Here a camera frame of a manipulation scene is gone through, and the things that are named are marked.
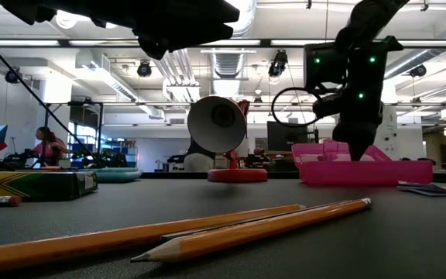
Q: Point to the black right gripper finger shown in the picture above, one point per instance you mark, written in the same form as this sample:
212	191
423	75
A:
347	143
366	139

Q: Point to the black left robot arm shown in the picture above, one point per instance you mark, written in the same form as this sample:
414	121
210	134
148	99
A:
45	7

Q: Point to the red desk lamp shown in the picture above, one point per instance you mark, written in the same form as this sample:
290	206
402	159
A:
215	124

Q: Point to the sharpened yellow pencil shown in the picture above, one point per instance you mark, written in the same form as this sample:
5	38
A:
246	232

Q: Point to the long yellow pencil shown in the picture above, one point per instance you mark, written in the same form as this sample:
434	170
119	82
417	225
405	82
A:
91	242

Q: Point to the black overhead frame bar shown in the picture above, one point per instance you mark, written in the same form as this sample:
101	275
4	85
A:
265	43

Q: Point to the teal bowl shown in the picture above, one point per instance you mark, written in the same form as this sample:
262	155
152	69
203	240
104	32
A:
118	175

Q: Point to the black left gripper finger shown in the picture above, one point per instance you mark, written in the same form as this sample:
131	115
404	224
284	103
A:
196	11
184	38

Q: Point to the yellow green crayon box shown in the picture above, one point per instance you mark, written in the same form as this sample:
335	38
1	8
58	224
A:
33	186

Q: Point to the black ceiling spotlight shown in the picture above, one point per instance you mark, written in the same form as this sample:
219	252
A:
277	64
144	69
13	75
417	71

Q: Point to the black metal frame stand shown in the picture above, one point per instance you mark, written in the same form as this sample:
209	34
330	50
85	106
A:
100	131

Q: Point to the black monitor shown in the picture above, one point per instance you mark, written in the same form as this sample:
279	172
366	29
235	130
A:
287	137

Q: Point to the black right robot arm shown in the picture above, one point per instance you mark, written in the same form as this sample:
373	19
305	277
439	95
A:
362	23

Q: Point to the pink plastic pencil case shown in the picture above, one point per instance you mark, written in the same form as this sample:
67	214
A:
362	172

